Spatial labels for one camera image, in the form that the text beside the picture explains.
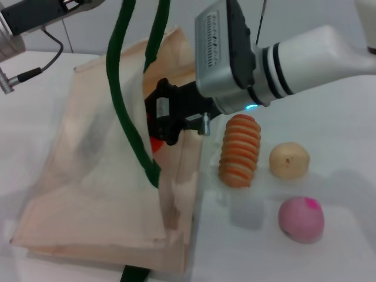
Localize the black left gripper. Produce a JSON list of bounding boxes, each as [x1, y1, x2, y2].
[[0, 0, 107, 36]]

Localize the orange striped spiral bread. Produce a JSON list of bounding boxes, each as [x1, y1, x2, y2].
[[217, 113, 261, 189]]

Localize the beige round fruit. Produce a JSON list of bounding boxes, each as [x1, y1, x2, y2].
[[269, 142, 311, 179]]

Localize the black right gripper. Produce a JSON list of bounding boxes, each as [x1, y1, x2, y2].
[[145, 77, 221, 147]]

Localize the silver cylindrical gripper knob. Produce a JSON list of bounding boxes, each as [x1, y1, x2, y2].
[[200, 112, 213, 137]]

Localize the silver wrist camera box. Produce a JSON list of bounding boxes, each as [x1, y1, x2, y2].
[[194, 0, 260, 90]]

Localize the pink peach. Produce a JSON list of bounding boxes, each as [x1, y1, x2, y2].
[[278, 196, 325, 244]]

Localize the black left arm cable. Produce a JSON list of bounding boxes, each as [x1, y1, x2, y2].
[[0, 28, 64, 95]]

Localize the cream handbag with green handles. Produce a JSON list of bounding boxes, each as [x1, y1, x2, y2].
[[8, 0, 204, 282]]

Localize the orange fruit with stem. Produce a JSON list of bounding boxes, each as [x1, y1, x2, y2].
[[148, 137, 165, 154]]

